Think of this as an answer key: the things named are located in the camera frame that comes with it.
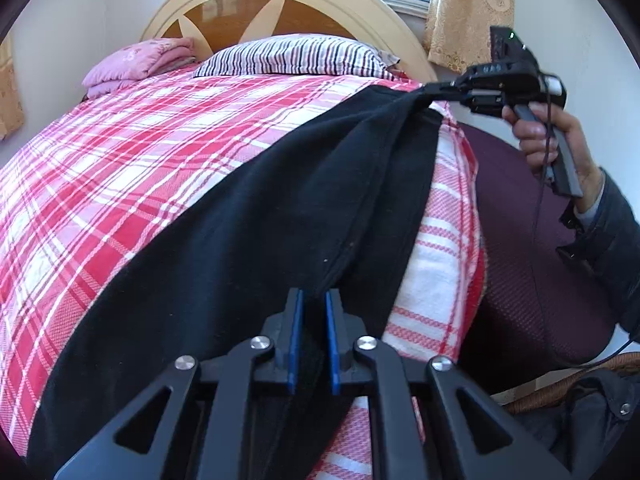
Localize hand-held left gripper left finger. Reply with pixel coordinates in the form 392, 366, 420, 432
52, 287, 306, 480

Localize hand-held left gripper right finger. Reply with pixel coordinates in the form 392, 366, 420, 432
325, 288, 573, 480

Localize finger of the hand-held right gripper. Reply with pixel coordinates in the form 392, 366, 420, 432
424, 80, 468, 94
432, 91, 475, 109

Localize black pants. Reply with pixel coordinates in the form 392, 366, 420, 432
27, 80, 442, 480

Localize person's right forearm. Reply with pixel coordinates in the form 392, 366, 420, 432
557, 167, 640, 341

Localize person's right hand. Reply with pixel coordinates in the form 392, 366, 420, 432
501, 101, 603, 216

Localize beige floral curtain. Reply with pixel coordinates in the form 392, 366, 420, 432
422, 0, 516, 73
0, 35, 25, 141

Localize striped pillow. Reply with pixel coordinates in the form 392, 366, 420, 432
192, 35, 401, 81

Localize dark maroon chair cushion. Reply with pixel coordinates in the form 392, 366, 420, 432
457, 122, 631, 396

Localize cream and wood headboard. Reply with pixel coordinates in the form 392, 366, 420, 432
140, 0, 438, 83

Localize red plaid bed sheet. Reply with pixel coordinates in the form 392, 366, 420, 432
0, 67, 488, 480

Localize person's dark jacket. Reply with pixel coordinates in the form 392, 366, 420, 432
515, 370, 640, 480

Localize pink folded blanket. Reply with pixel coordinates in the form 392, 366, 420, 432
81, 37, 196, 100

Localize black cable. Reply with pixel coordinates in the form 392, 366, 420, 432
529, 80, 638, 368

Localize wicker chair frame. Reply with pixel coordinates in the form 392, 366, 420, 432
492, 352, 640, 416

